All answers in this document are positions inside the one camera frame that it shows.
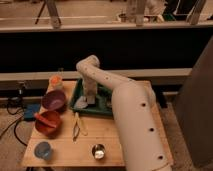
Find grey chair back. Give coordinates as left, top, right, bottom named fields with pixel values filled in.
left=173, top=36, right=213, bottom=170

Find blue box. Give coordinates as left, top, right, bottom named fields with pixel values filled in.
left=24, top=104, right=40, bottom=121

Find purple bowl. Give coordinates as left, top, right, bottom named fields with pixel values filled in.
left=41, top=90, right=66, bottom=110

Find blue plastic cup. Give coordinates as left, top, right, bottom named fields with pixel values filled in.
left=34, top=141, right=52, bottom=160

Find orange lidded cup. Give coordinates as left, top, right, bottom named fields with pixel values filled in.
left=49, top=75, right=63, bottom=90

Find black cables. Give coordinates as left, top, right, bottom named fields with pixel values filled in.
left=0, top=84, right=28, bottom=147

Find green plastic tray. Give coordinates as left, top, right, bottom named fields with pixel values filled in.
left=70, top=79, right=113, bottom=116

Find red bowl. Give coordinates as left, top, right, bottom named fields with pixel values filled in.
left=34, top=111, right=61, bottom=136

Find red spatula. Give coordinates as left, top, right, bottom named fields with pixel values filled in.
left=34, top=113, right=56, bottom=128

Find small metal cup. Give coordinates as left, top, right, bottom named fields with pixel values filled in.
left=92, top=144, right=105, bottom=160

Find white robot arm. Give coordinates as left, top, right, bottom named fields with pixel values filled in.
left=76, top=55, right=172, bottom=171

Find wooden board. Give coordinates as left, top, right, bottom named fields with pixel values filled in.
left=21, top=79, right=174, bottom=168

